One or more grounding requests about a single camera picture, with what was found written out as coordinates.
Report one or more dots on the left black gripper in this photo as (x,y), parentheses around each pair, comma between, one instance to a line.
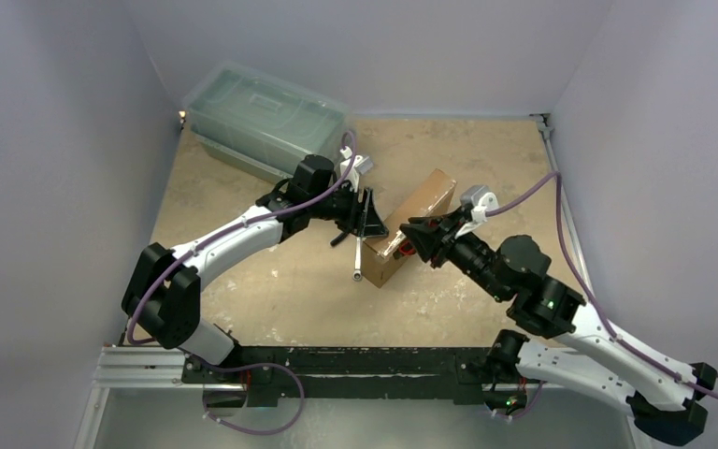
(370,224)

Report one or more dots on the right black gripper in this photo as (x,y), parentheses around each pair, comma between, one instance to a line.
(445,234)

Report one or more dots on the red utility knife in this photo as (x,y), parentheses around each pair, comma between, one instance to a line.
(397,247)

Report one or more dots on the brown cardboard express box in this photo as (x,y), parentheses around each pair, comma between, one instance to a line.
(382,258)

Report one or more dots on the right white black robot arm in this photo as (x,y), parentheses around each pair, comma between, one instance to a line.
(560,338)

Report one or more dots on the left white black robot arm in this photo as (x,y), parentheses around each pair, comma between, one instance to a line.
(163,295)

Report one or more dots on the silver ratchet wrench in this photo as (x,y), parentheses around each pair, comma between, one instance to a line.
(357,275)

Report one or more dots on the clear plastic storage bin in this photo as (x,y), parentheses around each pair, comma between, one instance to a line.
(261,124)

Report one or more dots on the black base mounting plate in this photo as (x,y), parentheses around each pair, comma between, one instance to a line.
(462,375)

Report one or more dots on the blue handled pliers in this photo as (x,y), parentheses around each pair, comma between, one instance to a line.
(339,238)

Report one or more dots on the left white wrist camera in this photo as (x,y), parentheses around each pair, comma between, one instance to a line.
(352,167)

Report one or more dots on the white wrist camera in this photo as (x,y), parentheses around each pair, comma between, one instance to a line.
(476,201)
(352,167)

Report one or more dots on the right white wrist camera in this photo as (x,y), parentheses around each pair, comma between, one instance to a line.
(476,201)

